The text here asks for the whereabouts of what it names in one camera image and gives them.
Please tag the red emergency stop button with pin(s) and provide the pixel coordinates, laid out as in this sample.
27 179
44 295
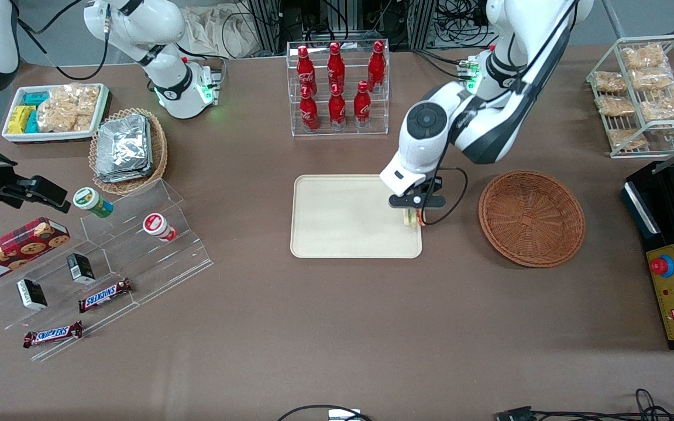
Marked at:
662 266

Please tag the beige crumpled cloth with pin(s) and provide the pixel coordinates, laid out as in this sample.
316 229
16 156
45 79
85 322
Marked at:
220 32

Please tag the clear bag of crackers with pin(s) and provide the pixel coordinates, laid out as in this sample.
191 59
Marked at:
68 108

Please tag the round brown wicker basket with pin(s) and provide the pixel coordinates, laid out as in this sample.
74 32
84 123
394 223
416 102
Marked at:
533 219

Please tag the small white device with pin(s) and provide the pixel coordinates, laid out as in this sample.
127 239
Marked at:
344 415

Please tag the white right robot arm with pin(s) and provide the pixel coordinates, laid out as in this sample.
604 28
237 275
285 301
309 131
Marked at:
173 88

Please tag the white rectangular snack tray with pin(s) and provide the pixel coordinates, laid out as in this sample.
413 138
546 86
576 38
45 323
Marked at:
50 136

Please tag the clear acrylic bottle rack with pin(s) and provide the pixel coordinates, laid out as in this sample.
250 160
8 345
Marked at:
340 131

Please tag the beige plastic tray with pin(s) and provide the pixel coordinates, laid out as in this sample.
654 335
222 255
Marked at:
343 222

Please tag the clear acrylic stepped stand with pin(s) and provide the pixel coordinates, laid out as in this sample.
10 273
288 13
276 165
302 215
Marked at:
138 263

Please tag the oval wicker basket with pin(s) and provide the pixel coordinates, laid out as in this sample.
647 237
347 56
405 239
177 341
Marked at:
160 152

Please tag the red chip can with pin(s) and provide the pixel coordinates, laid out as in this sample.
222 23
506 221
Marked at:
158 227

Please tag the red tartan cookie box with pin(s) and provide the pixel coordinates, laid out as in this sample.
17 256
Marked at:
15 251

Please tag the red cola bottle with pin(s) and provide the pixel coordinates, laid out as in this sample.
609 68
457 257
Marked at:
337 110
377 67
336 69
362 106
309 112
305 73

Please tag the triangular sandwich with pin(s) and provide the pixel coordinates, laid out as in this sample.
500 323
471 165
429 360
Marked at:
412 219

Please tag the clear bag of snacks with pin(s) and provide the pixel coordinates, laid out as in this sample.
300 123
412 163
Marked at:
609 82
626 139
615 106
652 78
644 57
664 107

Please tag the brown Snickers bar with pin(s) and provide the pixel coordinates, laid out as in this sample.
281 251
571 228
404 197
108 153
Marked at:
53 334
105 295

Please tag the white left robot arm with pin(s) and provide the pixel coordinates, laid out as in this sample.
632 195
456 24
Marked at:
489 126

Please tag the teal snack packet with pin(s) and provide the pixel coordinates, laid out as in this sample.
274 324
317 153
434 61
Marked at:
35 97
32 123

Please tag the green chip can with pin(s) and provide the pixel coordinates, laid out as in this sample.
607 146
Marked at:
92 202

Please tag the yellow snack packet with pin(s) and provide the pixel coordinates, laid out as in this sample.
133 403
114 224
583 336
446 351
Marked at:
20 118

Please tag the silver foil pack stack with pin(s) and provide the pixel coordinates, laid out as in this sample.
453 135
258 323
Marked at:
123 149

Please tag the small black box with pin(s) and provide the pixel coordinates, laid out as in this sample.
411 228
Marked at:
81 268
32 294

